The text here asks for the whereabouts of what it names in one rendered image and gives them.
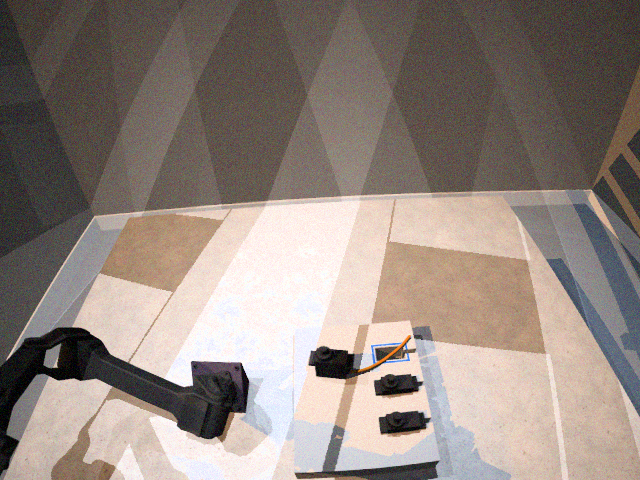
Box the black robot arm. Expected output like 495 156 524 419
0 327 238 476

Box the black micro servo with orange cable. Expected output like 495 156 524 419
308 335 411 380

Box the beige flat panel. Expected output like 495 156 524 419
294 321 441 479

